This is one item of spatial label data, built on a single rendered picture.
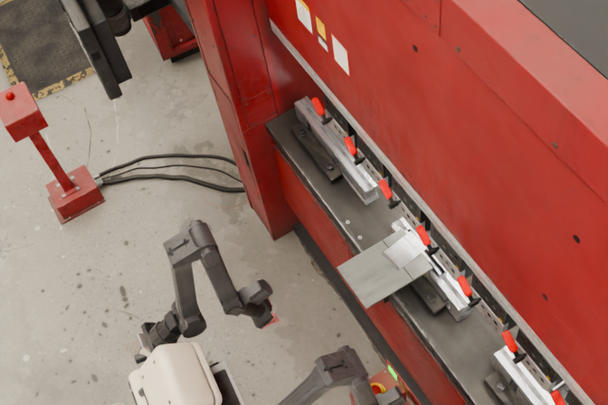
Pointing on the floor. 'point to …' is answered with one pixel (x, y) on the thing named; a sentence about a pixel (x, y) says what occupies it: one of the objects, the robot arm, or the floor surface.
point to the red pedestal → (30, 121)
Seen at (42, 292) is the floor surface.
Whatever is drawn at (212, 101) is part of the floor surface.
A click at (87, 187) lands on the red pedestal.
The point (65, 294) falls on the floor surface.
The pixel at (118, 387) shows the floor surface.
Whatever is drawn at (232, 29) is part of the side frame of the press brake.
